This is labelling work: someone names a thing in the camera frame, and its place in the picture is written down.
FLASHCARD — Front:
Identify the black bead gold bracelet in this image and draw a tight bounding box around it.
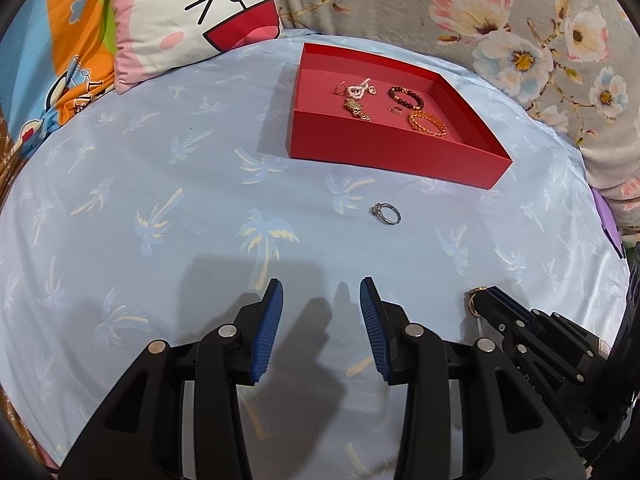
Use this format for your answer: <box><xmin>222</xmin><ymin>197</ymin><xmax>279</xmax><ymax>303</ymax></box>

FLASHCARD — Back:
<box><xmin>387</xmin><ymin>84</ymin><xmax>426</xmax><ymax>111</ymax></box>

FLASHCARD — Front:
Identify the gold ring with stone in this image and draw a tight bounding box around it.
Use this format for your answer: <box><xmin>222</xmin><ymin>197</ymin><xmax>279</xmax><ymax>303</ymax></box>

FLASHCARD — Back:
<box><xmin>466</xmin><ymin>285</ymin><xmax>490</xmax><ymax>319</ymax></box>

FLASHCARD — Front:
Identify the red jewelry tray box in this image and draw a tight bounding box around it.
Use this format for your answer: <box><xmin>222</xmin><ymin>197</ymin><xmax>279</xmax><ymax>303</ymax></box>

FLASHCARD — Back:
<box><xmin>288</xmin><ymin>44</ymin><xmax>512</xmax><ymax>188</ymax></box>

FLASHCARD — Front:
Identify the pink white cat pillow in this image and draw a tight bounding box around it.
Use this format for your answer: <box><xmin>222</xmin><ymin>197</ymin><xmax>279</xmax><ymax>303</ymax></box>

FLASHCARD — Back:
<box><xmin>111</xmin><ymin>0</ymin><xmax>282</xmax><ymax>94</ymax></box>

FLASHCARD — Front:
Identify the silver ring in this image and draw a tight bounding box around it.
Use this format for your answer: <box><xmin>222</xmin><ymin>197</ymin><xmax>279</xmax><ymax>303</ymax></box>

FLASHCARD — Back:
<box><xmin>371</xmin><ymin>201</ymin><xmax>403</xmax><ymax>226</ymax></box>

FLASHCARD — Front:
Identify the grey floral blanket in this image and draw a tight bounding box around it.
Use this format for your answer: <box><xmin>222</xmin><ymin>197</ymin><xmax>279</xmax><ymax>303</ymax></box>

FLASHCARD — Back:
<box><xmin>277</xmin><ymin>0</ymin><xmax>639</xmax><ymax>234</ymax></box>

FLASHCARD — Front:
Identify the colourful cartoon blanket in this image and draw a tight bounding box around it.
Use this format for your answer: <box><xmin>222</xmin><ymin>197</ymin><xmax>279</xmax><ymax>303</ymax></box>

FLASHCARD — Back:
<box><xmin>1</xmin><ymin>0</ymin><xmax>116</xmax><ymax>193</ymax></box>

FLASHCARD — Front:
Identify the gold wrist watch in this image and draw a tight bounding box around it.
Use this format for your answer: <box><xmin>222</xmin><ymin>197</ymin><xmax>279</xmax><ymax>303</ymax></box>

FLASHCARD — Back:
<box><xmin>343</xmin><ymin>99</ymin><xmax>371</xmax><ymax>122</ymax></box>

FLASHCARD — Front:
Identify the gold bangle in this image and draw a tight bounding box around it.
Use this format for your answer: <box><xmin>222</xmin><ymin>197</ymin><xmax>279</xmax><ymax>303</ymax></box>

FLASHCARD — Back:
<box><xmin>407</xmin><ymin>110</ymin><xmax>447</xmax><ymax>138</ymax></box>

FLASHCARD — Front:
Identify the white pearl bracelet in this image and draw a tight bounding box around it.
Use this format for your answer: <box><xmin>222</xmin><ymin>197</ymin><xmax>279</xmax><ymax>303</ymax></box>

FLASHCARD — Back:
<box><xmin>344</xmin><ymin>78</ymin><xmax>380</xmax><ymax>99</ymax></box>

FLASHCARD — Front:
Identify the purple object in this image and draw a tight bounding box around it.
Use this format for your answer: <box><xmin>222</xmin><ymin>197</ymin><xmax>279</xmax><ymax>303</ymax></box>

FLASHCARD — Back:
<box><xmin>591</xmin><ymin>188</ymin><xmax>626</xmax><ymax>259</ymax></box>

